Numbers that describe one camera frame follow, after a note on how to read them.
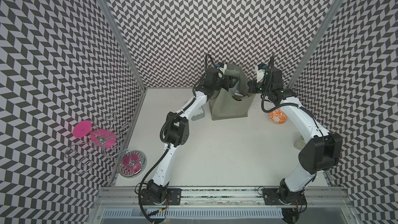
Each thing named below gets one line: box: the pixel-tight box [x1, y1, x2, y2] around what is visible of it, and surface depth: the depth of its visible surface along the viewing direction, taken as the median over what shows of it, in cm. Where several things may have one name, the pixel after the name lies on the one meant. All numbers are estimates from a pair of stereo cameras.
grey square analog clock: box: [190, 105, 206, 121], surface depth 102 cm
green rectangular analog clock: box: [224, 64, 241, 78], surface depth 93 cm
